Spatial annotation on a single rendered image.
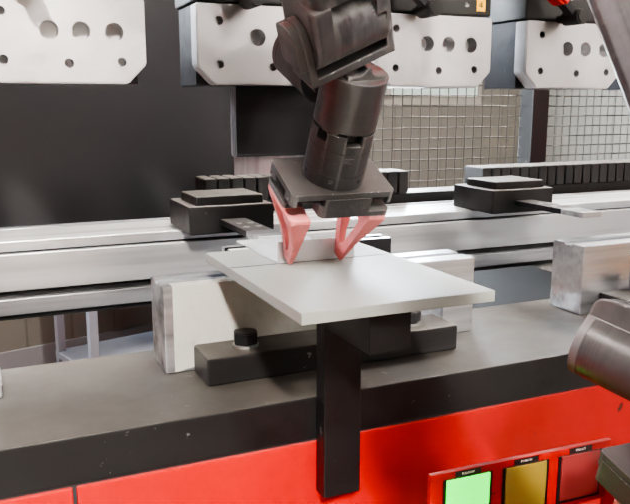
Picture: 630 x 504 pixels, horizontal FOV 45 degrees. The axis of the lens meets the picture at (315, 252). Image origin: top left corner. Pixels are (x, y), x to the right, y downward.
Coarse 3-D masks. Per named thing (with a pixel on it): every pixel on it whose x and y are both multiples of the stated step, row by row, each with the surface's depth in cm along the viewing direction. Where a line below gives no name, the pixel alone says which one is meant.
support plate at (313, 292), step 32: (224, 256) 79; (256, 256) 79; (384, 256) 79; (256, 288) 67; (288, 288) 66; (320, 288) 66; (352, 288) 66; (384, 288) 66; (416, 288) 66; (448, 288) 66; (480, 288) 66; (320, 320) 59
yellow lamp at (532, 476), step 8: (528, 464) 70; (536, 464) 70; (544, 464) 70; (512, 472) 69; (520, 472) 69; (528, 472) 70; (536, 472) 70; (544, 472) 70; (512, 480) 69; (520, 480) 70; (528, 480) 70; (536, 480) 70; (544, 480) 71; (512, 488) 69; (520, 488) 70; (528, 488) 70; (536, 488) 70; (544, 488) 71; (512, 496) 70; (520, 496) 70; (528, 496) 70; (536, 496) 71; (544, 496) 71
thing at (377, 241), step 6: (372, 234) 93; (378, 234) 93; (360, 240) 89; (366, 240) 89; (372, 240) 90; (378, 240) 90; (384, 240) 90; (390, 240) 91; (222, 246) 85; (228, 246) 85; (234, 246) 85; (240, 246) 85; (372, 246) 90; (378, 246) 90; (384, 246) 91; (390, 246) 91; (390, 252) 91
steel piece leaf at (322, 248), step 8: (304, 240) 77; (312, 240) 77; (320, 240) 77; (328, 240) 78; (256, 248) 83; (264, 248) 83; (272, 248) 83; (280, 248) 76; (304, 248) 77; (312, 248) 77; (320, 248) 77; (328, 248) 78; (352, 248) 79; (264, 256) 79; (272, 256) 78; (280, 256) 76; (296, 256) 76; (304, 256) 77; (312, 256) 77; (320, 256) 78; (328, 256) 78; (336, 256) 78; (352, 256) 79
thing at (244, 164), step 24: (240, 96) 81; (264, 96) 82; (288, 96) 83; (240, 120) 81; (264, 120) 82; (288, 120) 83; (312, 120) 85; (240, 144) 82; (264, 144) 83; (288, 144) 84; (240, 168) 83; (264, 168) 84
